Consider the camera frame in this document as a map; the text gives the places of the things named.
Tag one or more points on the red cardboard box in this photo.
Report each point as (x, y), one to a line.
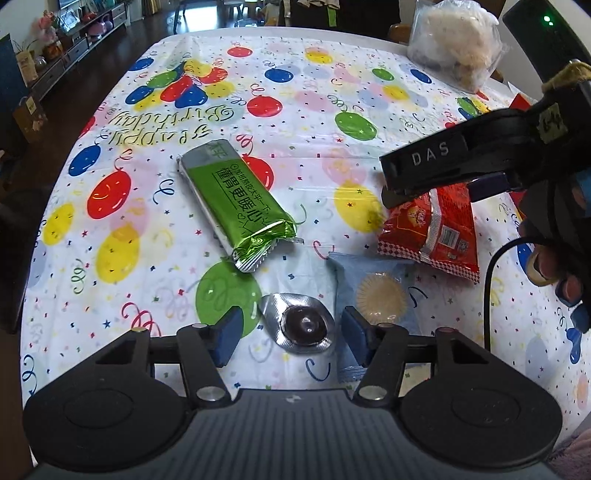
(521, 102)

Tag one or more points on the clear plastic bag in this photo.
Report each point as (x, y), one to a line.
(452, 37)

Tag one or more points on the light blue cake packet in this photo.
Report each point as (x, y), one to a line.
(383, 290)

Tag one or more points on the pink fluffy cloth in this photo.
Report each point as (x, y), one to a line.
(577, 457)

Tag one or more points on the wooden chair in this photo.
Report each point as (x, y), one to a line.
(399, 33)

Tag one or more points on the grey media cabinet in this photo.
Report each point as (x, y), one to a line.
(69, 69)

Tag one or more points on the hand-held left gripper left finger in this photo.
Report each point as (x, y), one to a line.
(228, 334)

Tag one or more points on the red snack packet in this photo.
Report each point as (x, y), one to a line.
(448, 240)

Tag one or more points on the balloon print tablecloth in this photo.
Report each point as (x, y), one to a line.
(138, 286)

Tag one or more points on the pink flowers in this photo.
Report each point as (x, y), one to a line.
(48, 25)

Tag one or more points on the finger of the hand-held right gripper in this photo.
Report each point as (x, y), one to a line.
(397, 197)
(487, 184)

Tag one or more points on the person's right hand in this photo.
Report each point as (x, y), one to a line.
(549, 265)

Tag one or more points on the silver chocolate blister pack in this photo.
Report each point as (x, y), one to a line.
(300, 323)

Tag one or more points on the brown cardboard box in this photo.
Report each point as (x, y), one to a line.
(30, 120)

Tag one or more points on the green snack packet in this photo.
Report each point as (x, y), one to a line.
(231, 194)

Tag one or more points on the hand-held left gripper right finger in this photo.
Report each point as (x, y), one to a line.
(355, 334)

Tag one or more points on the dark chair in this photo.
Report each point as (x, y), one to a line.
(18, 267)

